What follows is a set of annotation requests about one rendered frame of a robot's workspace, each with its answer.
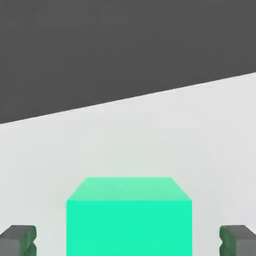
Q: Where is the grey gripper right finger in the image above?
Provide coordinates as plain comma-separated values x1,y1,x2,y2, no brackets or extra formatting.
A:
219,224,256,256

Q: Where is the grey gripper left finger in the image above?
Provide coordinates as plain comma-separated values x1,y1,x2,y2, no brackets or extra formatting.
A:
0,224,38,256

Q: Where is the small green cube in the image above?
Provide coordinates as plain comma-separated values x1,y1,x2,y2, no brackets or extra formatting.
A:
65,176,193,256

